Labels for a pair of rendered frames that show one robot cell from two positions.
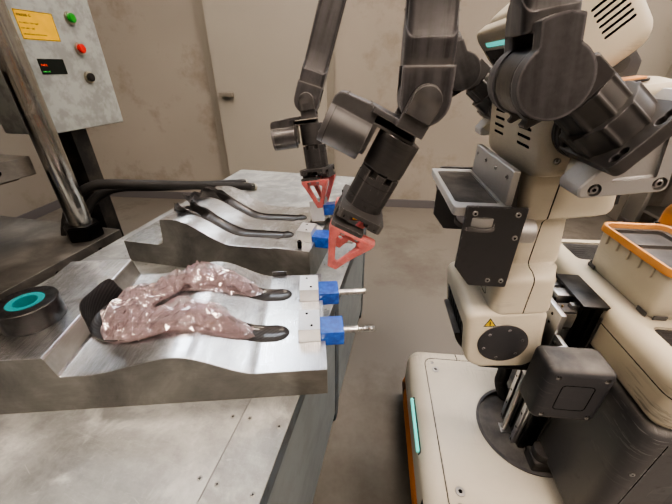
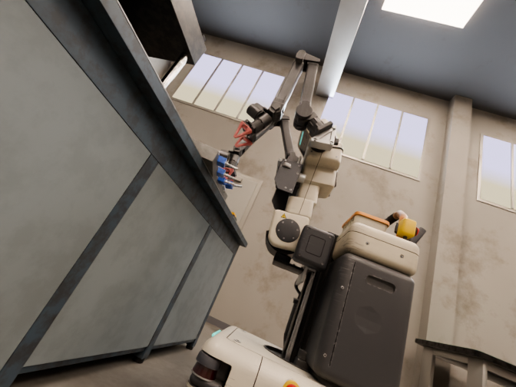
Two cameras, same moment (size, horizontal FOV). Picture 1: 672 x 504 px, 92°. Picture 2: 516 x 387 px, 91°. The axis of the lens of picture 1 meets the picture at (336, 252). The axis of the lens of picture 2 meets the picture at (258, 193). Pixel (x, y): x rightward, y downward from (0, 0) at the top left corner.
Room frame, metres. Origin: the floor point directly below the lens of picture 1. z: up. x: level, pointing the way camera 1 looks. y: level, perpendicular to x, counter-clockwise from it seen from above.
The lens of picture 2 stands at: (-0.52, -0.25, 0.40)
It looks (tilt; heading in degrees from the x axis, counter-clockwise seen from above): 22 degrees up; 4
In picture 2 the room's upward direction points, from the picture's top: 24 degrees clockwise
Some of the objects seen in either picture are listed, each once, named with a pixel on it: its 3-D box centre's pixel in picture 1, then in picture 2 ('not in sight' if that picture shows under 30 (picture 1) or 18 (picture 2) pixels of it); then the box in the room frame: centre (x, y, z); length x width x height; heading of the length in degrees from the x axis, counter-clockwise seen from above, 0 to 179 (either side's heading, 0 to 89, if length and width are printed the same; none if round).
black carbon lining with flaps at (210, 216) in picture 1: (236, 211); not in sight; (0.80, 0.26, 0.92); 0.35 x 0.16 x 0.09; 77
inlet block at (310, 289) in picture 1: (333, 292); (222, 173); (0.53, 0.01, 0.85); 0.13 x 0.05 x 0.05; 94
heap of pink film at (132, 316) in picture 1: (182, 298); not in sight; (0.46, 0.27, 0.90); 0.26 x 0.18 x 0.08; 94
